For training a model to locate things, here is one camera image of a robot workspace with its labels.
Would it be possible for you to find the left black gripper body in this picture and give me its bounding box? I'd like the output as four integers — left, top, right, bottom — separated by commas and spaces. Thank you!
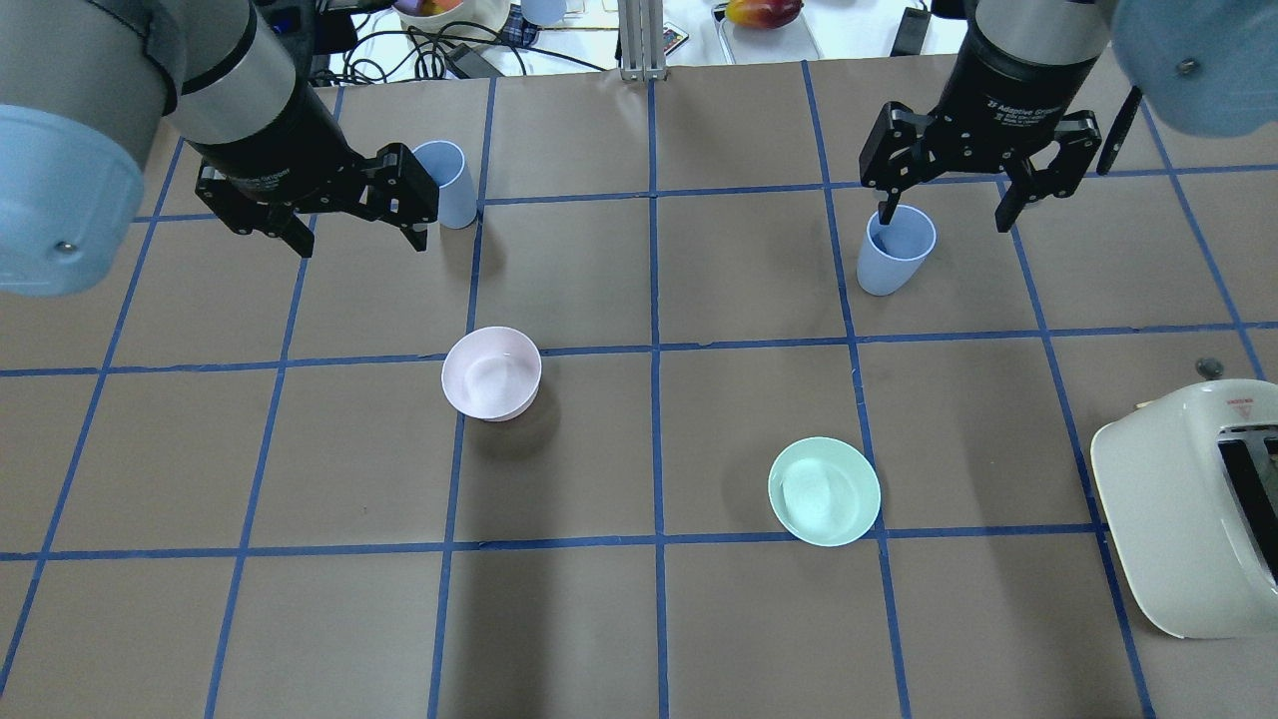
190, 95, 358, 213

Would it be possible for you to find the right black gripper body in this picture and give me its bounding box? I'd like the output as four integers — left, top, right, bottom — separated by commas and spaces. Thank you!
924, 26, 1082, 181

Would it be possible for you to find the blue cup carried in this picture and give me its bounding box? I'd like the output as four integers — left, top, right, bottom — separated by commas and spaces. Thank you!
412, 140, 478, 231

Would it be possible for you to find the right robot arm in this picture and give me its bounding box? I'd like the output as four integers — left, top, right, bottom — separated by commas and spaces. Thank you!
859, 1, 1277, 232

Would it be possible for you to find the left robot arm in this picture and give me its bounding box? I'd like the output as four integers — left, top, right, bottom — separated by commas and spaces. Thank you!
1, 1, 441, 298

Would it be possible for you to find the blue cup target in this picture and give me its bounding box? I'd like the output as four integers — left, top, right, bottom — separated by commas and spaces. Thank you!
858, 206, 939, 298

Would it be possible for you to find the black power adapter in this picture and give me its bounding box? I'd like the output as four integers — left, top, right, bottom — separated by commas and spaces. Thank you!
443, 45, 505, 79

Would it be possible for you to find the clear tray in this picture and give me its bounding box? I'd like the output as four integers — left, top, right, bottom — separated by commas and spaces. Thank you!
712, 1, 820, 65

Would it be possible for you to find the white bowl background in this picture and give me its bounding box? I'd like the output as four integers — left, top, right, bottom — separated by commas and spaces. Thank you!
391, 1, 510, 40

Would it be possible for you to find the mango fruit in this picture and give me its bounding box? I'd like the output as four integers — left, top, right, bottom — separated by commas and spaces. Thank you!
723, 0, 804, 29

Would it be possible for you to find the pink bowl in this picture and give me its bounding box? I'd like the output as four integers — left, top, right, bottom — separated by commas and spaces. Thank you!
441, 327, 543, 421

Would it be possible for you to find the remote control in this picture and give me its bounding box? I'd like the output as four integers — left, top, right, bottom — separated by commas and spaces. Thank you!
662, 20, 689, 56

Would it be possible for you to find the green bowl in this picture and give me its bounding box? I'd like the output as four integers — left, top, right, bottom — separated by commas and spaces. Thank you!
767, 435, 883, 547

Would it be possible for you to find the white toaster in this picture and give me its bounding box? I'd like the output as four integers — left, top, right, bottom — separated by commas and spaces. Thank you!
1089, 378, 1277, 640

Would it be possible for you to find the aluminium post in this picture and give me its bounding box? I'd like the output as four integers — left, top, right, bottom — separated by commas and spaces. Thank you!
617, 0, 668, 82

